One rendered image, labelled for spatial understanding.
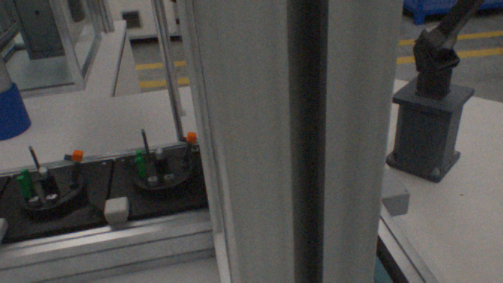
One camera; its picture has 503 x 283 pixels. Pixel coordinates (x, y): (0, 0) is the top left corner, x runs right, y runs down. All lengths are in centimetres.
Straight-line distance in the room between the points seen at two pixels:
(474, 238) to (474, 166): 27
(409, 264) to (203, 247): 40
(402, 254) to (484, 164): 52
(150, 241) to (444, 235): 62
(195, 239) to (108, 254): 18
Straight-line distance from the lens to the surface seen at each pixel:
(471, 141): 137
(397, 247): 85
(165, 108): 158
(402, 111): 114
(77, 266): 97
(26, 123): 166
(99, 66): 210
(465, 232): 106
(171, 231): 90
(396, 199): 96
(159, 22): 107
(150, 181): 96
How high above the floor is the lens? 155
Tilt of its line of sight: 32 degrees down
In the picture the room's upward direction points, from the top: 5 degrees counter-clockwise
